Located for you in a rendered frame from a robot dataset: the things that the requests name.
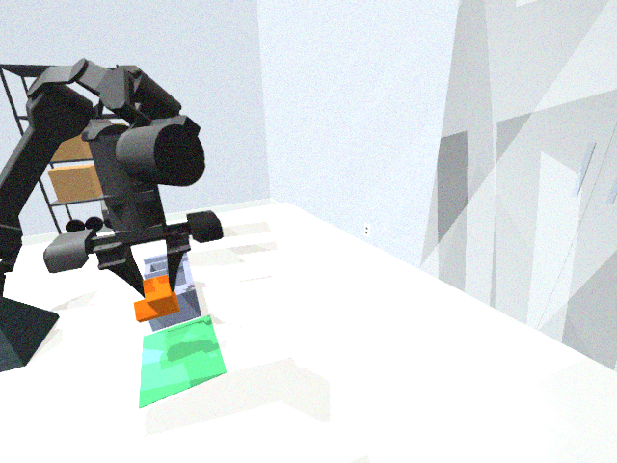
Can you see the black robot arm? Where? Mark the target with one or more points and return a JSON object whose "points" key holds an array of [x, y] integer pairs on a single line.
{"points": [[159, 147]]}

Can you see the orange l-shaped part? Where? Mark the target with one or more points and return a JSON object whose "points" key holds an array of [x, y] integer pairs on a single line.
{"points": [[160, 300]]}

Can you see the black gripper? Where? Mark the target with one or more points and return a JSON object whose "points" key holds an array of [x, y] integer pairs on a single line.
{"points": [[137, 218]]}

